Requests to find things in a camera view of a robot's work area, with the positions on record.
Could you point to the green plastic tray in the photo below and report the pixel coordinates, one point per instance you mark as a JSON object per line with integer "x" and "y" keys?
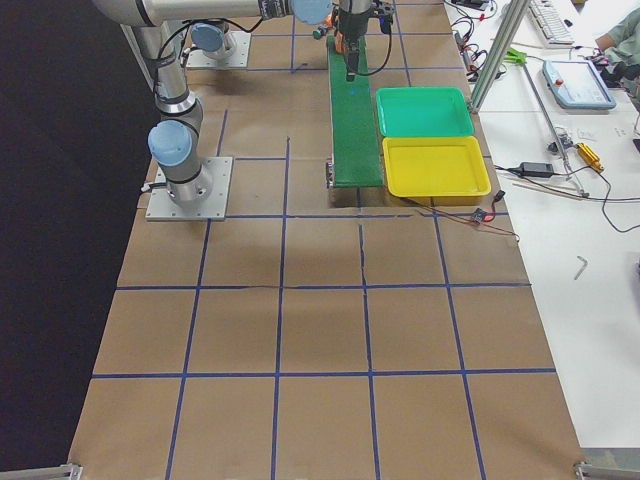
{"x": 439, "y": 111}

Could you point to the small motor controller board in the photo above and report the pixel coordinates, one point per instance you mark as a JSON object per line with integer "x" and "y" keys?
{"x": 478, "y": 216}

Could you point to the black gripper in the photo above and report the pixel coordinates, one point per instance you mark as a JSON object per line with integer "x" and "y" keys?
{"x": 350, "y": 22}

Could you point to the long metal rod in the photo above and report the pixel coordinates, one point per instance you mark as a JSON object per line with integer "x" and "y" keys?
{"x": 561, "y": 151}

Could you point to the black power adapter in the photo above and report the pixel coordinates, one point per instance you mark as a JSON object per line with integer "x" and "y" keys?
{"x": 536, "y": 169}

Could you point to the green plastic clip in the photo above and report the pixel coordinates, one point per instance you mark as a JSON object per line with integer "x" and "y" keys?
{"x": 515, "y": 56}

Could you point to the yellow plastic tray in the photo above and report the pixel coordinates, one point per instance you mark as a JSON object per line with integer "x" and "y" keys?
{"x": 448, "y": 169}

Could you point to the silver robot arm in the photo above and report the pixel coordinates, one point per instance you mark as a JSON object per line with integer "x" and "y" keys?
{"x": 173, "y": 141}
{"x": 154, "y": 13}

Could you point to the aluminium frame post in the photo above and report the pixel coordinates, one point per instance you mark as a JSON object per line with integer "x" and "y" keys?
{"x": 502, "y": 41}

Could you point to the gold resistor block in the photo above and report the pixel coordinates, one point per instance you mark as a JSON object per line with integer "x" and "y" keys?
{"x": 590, "y": 158}

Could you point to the orange cylinder marked 4680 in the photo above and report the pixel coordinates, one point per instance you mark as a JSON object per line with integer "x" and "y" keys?
{"x": 339, "y": 42}

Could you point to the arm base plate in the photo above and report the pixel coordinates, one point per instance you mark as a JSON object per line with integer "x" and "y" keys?
{"x": 227, "y": 52}
{"x": 205, "y": 197}

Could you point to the robot teach pendant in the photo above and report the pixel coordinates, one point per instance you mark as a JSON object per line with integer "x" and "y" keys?
{"x": 577, "y": 85}

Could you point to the white keyboard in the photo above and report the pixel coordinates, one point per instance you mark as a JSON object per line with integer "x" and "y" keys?
{"x": 551, "y": 28}

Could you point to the silver allen key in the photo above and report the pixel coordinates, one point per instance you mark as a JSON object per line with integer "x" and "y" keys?
{"x": 583, "y": 266}

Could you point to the green conveyor belt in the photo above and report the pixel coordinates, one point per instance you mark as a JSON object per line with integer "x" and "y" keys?
{"x": 356, "y": 158}

